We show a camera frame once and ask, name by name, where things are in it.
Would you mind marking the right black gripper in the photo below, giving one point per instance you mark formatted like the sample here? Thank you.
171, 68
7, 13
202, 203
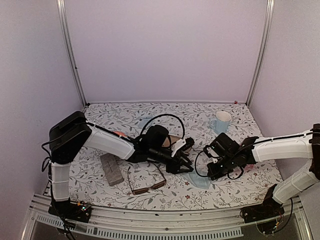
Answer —
213, 173

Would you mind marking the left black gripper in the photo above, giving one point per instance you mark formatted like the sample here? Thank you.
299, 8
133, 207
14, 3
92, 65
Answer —
174, 169

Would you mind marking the black glasses case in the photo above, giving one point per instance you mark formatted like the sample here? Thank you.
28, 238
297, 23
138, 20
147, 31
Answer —
175, 140

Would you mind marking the blue cleaning cloth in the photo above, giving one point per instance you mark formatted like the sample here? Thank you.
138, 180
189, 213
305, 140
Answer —
198, 181

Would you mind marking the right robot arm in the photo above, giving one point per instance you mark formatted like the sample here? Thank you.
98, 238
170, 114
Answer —
229, 154

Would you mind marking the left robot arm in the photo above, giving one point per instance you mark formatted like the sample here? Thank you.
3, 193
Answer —
74, 132

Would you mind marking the pink sunglasses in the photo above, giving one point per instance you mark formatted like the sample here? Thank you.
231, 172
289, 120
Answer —
249, 167

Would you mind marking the brown sunglasses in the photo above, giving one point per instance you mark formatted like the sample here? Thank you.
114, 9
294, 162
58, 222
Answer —
144, 190

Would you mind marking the light blue mug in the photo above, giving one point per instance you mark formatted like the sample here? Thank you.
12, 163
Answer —
220, 123

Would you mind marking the red patterned bowl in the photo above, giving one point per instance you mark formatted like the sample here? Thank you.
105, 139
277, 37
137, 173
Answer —
121, 134

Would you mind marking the grey glasses case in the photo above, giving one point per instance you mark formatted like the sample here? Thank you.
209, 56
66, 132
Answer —
111, 169

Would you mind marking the floral tablecloth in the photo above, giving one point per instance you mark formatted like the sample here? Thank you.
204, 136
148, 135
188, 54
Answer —
88, 183

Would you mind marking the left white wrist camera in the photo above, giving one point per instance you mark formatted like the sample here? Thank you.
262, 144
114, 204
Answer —
182, 144

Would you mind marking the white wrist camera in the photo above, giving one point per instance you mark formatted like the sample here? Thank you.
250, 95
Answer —
182, 144
209, 152

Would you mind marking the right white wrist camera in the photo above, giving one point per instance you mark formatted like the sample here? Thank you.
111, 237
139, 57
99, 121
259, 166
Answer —
209, 152

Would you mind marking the front aluminium rail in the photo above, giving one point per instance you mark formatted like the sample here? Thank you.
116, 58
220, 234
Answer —
108, 223

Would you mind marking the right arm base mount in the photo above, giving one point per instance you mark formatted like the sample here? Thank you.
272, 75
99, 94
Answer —
268, 211

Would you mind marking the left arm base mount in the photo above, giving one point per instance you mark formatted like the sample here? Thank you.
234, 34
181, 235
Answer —
80, 211

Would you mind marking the right aluminium frame post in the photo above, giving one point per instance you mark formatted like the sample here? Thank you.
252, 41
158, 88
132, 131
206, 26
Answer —
268, 19

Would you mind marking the aluminium frame post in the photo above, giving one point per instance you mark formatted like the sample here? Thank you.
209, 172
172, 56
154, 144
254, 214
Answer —
268, 19
62, 13

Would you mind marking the left aluminium frame post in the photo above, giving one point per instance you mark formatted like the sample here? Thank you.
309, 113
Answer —
62, 13

